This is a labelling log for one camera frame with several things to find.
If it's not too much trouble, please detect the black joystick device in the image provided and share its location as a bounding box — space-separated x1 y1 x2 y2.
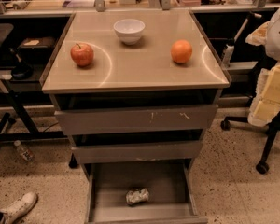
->
9 48 34 80

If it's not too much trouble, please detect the silver 7up can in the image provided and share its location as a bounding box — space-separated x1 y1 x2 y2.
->
126 188 149 205

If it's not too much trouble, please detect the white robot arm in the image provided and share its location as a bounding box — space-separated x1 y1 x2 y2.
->
245 8 280 127

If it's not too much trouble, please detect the black box with label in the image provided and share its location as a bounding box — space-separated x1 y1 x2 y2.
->
18 36 56 57

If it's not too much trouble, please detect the top grey drawer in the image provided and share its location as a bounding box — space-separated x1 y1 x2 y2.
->
55 105 217 135

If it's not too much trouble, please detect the plastic water bottle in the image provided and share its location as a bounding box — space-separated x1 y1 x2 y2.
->
14 140 34 161

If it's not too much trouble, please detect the white bowl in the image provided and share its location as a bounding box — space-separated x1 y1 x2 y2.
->
113 19 146 45

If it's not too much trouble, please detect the middle grey drawer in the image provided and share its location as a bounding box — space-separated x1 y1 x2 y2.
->
72 141 203 164

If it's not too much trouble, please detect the white sneaker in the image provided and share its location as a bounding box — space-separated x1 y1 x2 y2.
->
0 192 38 224

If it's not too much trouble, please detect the orange fruit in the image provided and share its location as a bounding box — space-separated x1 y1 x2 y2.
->
171 40 192 63

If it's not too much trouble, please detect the grey drawer cabinet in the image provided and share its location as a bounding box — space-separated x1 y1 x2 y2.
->
39 9 232 224

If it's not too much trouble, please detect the black desk frame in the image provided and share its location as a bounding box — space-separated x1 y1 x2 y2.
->
0 22 66 151

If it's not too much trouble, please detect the black office chair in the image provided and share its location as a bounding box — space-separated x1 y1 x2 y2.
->
220 100 280 175

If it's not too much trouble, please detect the bottom grey open drawer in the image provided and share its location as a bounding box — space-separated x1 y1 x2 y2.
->
85 161 207 224

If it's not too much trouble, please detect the red apple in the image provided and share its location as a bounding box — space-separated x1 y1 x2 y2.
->
70 43 94 67

